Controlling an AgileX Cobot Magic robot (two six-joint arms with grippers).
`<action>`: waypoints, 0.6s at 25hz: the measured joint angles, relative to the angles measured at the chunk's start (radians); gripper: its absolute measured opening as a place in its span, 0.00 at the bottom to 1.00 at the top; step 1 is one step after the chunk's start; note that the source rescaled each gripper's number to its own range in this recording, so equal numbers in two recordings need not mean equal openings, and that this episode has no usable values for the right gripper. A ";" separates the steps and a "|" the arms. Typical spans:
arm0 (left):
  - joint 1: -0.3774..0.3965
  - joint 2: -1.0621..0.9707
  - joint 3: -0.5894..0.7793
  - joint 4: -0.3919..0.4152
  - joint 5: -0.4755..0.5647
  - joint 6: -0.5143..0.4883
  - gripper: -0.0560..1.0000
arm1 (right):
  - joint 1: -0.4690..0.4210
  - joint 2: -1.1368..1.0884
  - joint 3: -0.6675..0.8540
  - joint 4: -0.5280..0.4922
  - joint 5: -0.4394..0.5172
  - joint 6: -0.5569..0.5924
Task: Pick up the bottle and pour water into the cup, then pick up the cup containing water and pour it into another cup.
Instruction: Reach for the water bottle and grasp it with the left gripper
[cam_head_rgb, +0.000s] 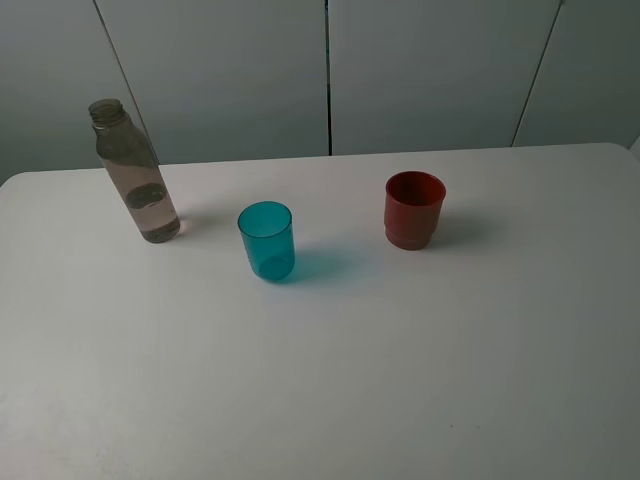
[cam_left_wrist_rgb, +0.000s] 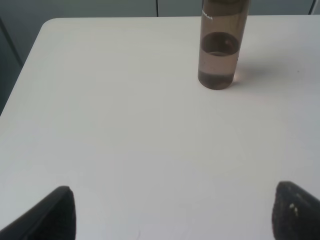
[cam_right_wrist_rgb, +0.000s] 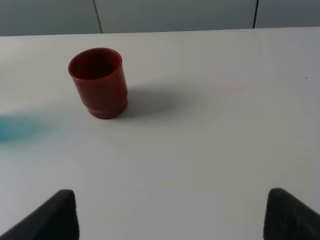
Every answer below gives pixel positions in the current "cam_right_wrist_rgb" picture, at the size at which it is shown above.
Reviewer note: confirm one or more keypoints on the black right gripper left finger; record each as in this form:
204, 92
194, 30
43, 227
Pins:
56, 219

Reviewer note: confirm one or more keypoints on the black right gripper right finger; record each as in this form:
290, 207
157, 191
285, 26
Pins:
287, 218

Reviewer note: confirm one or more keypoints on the teal translucent plastic cup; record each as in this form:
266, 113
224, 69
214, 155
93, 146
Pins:
5, 132

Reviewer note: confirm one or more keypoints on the red plastic cup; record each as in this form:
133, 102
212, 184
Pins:
99, 78

